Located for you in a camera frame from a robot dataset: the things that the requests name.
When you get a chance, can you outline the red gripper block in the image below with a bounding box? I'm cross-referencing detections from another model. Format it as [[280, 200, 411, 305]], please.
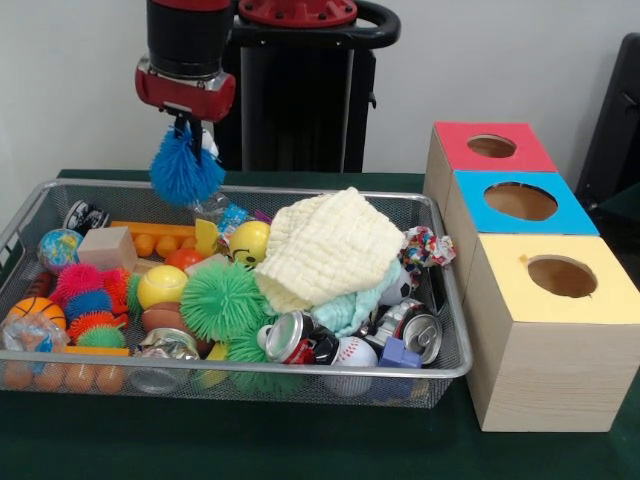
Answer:
[[135, 58, 238, 161]]

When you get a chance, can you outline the blue spiky ball with eyes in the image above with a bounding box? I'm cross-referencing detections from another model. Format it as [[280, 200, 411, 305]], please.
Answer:
[[149, 122, 227, 209]]

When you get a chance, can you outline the yellow smiley ball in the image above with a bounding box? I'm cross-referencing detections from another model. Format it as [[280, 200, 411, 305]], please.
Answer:
[[229, 221, 273, 268]]

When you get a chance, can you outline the green spiky ball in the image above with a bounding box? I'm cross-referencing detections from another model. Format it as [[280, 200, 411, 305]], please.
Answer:
[[180, 260, 276, 343]]

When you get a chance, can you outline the cream knitted cloth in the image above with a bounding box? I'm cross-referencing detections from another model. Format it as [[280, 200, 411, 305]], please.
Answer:
[[257, 187, 408, 314]]

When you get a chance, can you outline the mint green knitted cloth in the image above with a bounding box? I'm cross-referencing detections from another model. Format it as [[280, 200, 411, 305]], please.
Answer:
[[312, 262, 406, 338]]

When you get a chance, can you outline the shallow clear mesh bin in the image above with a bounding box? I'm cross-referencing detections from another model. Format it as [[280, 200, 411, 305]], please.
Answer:
[[0, 180, 474, 409]]

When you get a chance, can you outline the wooden box with three holes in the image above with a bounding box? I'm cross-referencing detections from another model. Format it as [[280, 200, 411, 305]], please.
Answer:
[[423, 122, 640, 433]]

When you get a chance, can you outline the pale wooden cube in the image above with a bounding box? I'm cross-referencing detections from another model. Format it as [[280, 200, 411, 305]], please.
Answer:
[[77, 227, 139, 273]]

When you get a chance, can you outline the plain yellow ball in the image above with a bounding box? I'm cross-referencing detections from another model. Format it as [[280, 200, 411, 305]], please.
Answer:
[[137, 265, 190, 310]]

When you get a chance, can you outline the small globe ball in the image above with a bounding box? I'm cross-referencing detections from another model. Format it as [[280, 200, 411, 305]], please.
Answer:
[[38, 228, 85, 276]]

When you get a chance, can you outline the red crushed can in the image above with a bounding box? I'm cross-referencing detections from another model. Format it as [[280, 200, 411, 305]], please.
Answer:
[[260, 312, 339, 366]]

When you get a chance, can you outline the white toy baseball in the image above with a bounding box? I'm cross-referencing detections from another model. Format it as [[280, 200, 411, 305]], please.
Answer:
[[330, 337, 381, 398]]

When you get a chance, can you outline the silver crushed can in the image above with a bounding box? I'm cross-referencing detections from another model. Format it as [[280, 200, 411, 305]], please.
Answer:
[[400, 312, 444, 366]]

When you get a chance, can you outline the dark green table cloth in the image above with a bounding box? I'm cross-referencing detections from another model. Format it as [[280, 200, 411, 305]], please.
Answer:
[[0, 168, 640, 480]]

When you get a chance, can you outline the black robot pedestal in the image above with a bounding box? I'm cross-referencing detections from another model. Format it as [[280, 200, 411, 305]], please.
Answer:
[[193, 0, 401, 173]]

